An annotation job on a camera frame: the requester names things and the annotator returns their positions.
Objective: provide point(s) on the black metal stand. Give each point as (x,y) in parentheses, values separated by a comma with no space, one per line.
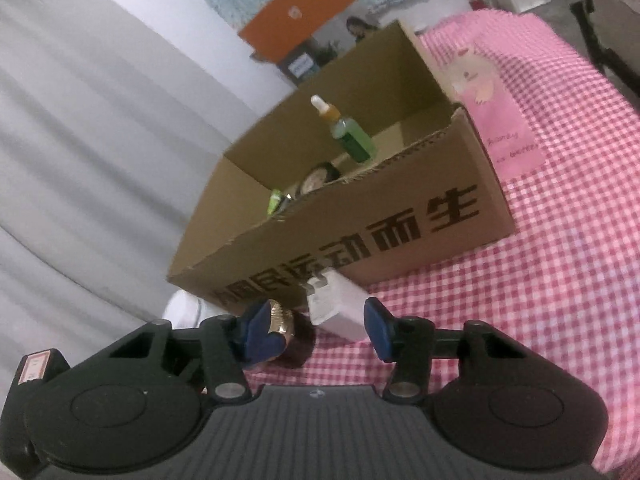
(603,58)

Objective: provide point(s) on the black cylindrical tube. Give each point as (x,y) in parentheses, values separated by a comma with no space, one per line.
(284,201)

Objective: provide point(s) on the red thermos bottle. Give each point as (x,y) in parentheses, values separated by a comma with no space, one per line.
(477,4)

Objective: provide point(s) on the white power adapter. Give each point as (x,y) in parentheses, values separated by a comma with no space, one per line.
(335,305)

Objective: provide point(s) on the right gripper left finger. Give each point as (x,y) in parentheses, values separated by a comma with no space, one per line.
(230,345)

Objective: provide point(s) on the brown cardboard box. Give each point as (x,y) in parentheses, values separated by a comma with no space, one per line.
(430,194)

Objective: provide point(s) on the black tape roll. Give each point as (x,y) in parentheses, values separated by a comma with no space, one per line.
(317,177)

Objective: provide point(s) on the green dropper bottle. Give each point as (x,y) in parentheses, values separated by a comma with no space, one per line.
(346,132)

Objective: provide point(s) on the green lip balm tube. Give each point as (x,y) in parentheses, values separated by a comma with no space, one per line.
(275,199)

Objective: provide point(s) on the orange and dark product box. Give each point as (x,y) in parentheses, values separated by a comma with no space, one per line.
(299,37)

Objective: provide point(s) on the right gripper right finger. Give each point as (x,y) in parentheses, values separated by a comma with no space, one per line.
(408,344)

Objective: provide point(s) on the white round jar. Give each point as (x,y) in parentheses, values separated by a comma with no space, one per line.
(185,310)

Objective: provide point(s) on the pink checkered tablecloth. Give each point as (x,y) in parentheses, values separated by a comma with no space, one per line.
(566,283)

